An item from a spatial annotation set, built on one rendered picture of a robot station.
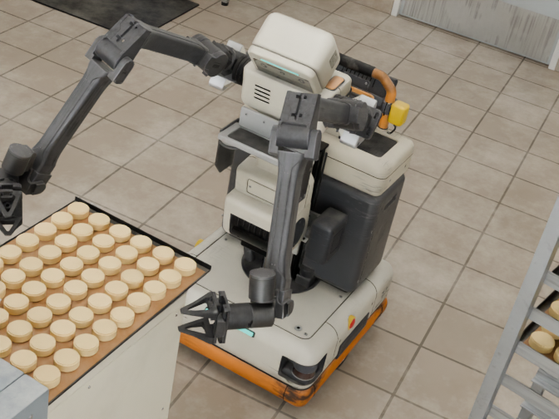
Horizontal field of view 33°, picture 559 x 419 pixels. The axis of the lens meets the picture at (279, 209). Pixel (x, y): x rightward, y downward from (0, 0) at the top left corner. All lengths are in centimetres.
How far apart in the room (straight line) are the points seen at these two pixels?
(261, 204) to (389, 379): 88
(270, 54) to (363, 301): 105
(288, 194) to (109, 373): 55
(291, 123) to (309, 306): 113
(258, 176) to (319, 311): 55
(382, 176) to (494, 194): 173
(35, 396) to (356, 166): 169
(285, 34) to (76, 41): 279
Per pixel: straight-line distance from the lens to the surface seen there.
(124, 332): 199
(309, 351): 298
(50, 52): 511
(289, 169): 210
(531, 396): 202
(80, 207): 230
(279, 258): 211
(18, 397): 147
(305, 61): 253
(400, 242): 405
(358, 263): 311
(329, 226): 291
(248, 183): 285
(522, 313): 189
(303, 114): 212
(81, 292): 205
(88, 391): 204
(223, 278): 317
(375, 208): 299
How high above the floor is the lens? 224
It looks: 33 degrees down
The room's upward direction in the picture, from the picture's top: 12 degrees clockwise
